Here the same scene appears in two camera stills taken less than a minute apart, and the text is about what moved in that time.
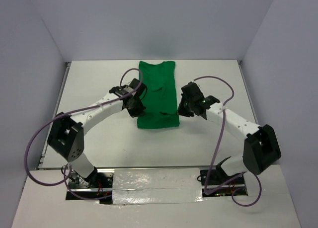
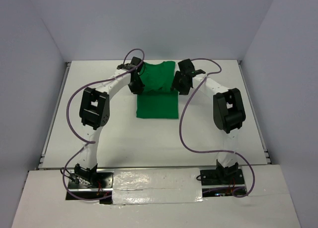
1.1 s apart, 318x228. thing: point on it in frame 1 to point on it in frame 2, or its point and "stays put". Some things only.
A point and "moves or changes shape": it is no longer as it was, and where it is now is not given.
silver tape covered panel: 153,186 stays put
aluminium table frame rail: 249,93 stays put
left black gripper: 140,110 to 140,88
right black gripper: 181,111 to 175,84
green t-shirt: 160,100 moves or changes shape
